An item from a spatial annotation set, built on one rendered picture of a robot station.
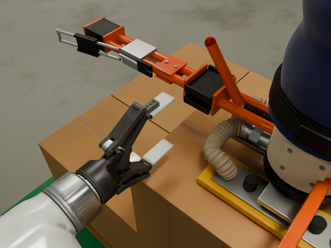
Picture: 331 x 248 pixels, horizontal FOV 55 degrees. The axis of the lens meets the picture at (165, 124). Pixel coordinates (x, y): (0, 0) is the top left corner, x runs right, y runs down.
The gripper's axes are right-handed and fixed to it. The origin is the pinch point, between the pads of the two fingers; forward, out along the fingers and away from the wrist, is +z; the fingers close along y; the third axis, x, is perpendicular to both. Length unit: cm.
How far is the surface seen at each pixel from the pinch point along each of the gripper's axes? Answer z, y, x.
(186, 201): -4.9, 12.9, 10.0
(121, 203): -1, 53, -19
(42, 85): 47, 106, -162
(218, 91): 11.9, -3.4, 4.5
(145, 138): 27, 52, -34
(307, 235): 2.7, 10.1, 32.3
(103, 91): 73, 106, -122
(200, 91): 9.8, -3.0, 1.4
